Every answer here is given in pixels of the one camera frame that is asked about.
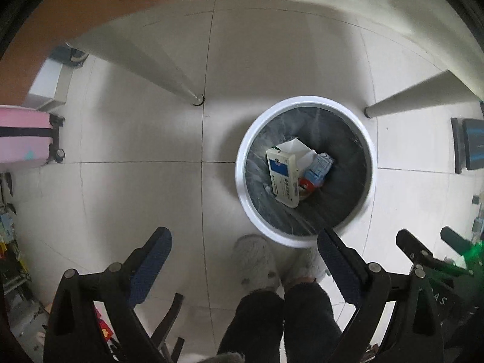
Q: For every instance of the white paper sheet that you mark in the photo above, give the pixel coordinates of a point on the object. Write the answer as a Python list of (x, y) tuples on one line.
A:
[(295, 146)]

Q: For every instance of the black blue sit-up bench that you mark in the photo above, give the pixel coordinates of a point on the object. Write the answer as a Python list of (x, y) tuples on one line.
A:
[(472, 143)]

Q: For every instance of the grey fluffy slipper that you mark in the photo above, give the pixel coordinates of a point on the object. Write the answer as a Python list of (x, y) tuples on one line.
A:
[(306, 266), (255, 262)]

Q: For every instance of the light blue packet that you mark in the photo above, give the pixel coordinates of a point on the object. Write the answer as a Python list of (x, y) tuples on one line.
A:
[(317, 168)]

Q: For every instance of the pile of assorted items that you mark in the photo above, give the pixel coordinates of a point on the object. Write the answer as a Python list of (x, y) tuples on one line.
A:
[(15, 264)]

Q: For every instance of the person's right leg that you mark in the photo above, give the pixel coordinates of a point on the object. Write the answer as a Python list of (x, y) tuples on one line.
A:
[(308, 317)]

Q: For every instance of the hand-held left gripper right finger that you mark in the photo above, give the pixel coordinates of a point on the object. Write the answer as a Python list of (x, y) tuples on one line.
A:
[(336, 268)]

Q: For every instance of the white round trash bin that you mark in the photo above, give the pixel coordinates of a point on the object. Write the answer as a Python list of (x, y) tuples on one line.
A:
[(242, 147)]

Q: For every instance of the white storage box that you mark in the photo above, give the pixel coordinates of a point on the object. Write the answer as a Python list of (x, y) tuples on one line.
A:
[(45, 83)]

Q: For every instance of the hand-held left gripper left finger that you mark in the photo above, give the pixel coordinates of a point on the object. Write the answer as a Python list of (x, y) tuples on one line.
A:
[(151, 264)]

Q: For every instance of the white blue medicine box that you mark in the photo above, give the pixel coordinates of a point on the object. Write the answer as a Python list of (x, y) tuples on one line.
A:
[(281, 174)]

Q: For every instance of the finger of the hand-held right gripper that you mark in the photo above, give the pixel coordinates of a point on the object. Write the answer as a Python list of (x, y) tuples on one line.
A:
[(455, 238), (410, 245)]

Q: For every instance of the pink suitcase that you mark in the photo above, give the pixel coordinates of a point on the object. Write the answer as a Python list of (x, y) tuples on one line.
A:
[(22, 140)]

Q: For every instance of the small red wrapper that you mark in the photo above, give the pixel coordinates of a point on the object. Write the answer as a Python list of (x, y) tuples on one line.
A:
[(305, 186)]

